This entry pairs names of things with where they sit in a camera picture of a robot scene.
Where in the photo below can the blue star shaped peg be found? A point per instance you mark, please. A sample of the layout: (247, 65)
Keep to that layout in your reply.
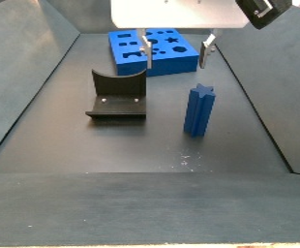
(200, 104)

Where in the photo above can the black curved holder stand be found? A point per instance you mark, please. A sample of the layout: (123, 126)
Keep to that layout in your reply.
(120, 96)

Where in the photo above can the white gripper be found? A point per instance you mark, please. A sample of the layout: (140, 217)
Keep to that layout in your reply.
(177, 14)

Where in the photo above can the blue shape sorting board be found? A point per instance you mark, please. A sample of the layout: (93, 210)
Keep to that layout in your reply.
(173, 55)

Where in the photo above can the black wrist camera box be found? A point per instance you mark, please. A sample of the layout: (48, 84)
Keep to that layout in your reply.
(263, 11)

